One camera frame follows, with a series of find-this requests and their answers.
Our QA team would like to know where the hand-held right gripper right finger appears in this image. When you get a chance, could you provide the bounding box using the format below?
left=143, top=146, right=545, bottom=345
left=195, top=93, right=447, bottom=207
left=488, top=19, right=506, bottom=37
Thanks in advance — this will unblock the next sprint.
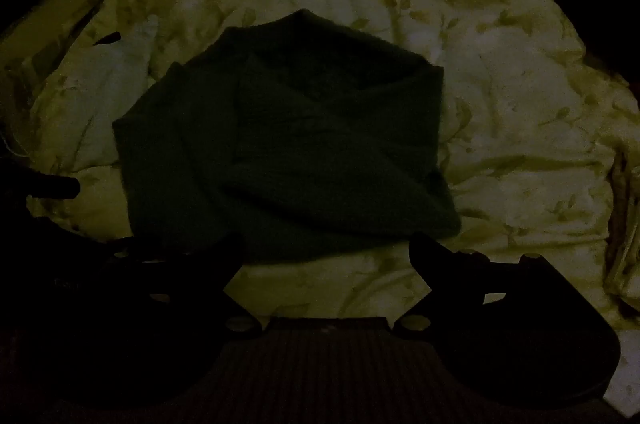
left=392, top=233, right=547, bottom=334

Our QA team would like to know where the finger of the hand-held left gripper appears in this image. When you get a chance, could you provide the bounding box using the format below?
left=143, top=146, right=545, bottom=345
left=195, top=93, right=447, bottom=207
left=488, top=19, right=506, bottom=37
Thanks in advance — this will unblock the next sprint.
left=0, top=173, right=82, bottom=205

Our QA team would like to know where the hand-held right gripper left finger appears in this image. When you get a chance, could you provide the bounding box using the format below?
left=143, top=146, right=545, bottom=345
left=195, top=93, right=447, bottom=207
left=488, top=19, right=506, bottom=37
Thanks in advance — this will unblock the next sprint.
left=106, top=233, right=264, bottom=334

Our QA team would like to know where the dark green knit garment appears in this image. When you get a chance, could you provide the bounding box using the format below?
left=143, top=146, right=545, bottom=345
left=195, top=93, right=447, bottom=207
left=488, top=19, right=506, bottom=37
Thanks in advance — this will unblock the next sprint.
left=112, top=8, right=462, bottom=265

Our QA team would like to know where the white cloth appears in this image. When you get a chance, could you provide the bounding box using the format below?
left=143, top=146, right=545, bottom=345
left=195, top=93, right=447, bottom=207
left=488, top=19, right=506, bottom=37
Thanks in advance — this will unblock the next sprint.
left=30, top=14, right=162, bottom=175

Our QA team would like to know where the leaf print blanket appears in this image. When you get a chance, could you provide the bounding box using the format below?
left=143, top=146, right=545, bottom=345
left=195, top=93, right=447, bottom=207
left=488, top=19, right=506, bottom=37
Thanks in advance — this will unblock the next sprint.
left=25, top=0, right=640, bottom=321

